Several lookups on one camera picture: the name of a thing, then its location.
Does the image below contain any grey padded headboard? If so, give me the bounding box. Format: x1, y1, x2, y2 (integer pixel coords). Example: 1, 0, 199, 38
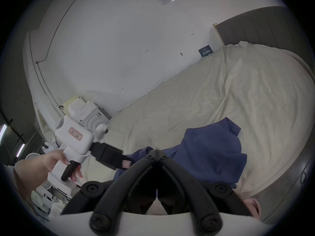
215, 6, 300, 49

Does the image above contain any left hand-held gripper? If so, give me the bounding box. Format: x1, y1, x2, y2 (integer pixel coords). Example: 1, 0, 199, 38
50, 115, 132, 182

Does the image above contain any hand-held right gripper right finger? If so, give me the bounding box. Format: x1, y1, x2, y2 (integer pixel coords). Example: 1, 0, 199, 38
157, 149, 254, 229

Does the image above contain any person's right hand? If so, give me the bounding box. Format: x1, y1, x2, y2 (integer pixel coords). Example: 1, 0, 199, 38
242, 197, 261, 221

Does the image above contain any person's left hand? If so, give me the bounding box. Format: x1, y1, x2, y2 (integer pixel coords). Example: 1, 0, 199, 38
42, 149, 83, 182

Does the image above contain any bed with beige sheet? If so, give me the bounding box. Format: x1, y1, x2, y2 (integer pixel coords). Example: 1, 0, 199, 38
81, 41, 315, 201

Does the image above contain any white fan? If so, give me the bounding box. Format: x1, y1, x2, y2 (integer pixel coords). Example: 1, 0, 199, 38
25, 152, 42, 161

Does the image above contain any dark blue shirt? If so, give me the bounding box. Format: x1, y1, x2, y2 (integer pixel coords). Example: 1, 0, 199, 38
114, 117, 247, 190

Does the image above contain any person's left forearm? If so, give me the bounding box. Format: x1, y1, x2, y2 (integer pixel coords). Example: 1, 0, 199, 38
13, 155, 51, 201

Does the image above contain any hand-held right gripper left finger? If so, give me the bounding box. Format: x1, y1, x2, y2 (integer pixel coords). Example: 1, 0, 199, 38
60, 149, 158, 229

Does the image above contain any dark blue card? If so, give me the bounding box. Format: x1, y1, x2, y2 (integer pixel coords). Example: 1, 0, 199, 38
198, 44, 213, 58

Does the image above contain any white washing machine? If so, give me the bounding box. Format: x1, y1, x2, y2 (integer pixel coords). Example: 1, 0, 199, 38
59, 95, 113, 135

